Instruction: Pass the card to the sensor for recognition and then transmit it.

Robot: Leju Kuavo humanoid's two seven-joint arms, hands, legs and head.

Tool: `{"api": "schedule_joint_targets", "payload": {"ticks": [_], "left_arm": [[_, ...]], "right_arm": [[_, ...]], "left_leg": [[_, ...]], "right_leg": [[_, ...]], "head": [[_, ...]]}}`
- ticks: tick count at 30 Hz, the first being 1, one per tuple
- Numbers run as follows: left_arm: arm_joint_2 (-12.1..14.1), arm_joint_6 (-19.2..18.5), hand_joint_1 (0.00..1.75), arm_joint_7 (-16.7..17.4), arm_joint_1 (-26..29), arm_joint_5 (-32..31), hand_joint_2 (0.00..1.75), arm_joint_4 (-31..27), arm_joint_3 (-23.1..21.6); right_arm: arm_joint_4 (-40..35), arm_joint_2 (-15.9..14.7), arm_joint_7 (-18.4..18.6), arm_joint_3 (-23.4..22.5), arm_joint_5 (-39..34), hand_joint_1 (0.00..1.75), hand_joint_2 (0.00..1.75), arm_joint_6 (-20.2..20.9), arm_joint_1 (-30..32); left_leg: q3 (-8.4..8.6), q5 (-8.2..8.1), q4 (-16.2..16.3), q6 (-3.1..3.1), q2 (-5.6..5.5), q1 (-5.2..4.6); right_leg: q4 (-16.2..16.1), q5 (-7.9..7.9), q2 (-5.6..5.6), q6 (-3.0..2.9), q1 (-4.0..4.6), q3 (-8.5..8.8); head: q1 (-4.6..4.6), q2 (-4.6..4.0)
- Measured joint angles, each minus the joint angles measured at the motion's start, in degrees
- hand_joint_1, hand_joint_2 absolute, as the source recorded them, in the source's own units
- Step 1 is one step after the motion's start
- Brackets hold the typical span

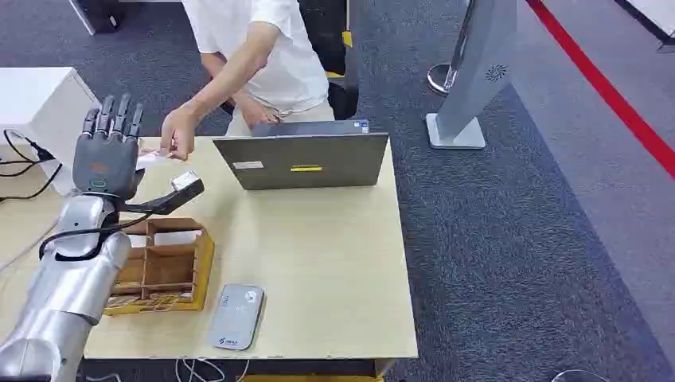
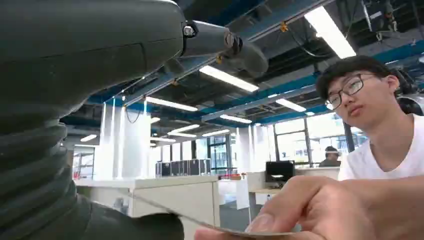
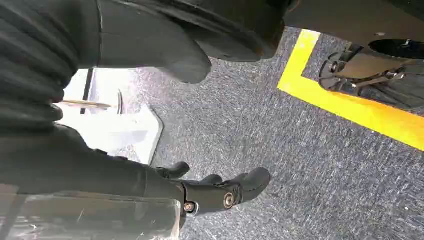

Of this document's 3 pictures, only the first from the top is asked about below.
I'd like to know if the left wrist camera pale box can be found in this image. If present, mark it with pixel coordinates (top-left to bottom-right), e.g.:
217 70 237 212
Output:
119 170 205 216

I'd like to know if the person's left hand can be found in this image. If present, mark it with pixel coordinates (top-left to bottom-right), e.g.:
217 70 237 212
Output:
159 104 201 162

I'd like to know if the white cabinet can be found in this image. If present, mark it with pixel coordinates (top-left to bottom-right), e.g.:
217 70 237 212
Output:
0 67 102 197

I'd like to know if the white board with dark edge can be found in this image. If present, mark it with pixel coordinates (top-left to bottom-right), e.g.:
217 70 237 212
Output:
614 0 675 54

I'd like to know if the wooden card box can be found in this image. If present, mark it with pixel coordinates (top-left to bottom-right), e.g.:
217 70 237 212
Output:
103 216 216 318

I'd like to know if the grey card reader device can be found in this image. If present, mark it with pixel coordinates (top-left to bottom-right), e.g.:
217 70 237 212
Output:
207 283 266 353

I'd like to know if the black cable with plug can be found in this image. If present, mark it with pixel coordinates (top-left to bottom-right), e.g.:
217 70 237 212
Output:
0 129 57 179

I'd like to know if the yellow frame under desk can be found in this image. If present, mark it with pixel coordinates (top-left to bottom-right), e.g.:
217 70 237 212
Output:
240 372 384 382

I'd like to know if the person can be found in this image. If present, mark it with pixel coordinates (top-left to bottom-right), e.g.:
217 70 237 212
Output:
181 0 337 138

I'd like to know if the robot left hand grey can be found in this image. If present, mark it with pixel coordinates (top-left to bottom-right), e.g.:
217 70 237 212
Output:
72 93 146 201

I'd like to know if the grey kiosk stand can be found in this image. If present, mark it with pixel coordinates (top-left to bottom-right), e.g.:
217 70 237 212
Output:
425 0 521 150

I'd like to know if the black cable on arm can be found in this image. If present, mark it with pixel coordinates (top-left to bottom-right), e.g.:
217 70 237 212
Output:
38 210 155 263

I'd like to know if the grey laptop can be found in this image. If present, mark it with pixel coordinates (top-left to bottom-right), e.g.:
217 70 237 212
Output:
212 119 390 191

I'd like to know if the chrome stanchion post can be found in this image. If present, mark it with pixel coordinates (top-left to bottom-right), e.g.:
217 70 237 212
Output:
426 0 479 98

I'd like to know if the white cable bundle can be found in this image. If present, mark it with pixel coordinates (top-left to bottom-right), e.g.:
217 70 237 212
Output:
173 358 251 382

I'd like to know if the person's right hand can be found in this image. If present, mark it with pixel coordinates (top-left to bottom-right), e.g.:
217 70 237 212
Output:
236 93 283 129

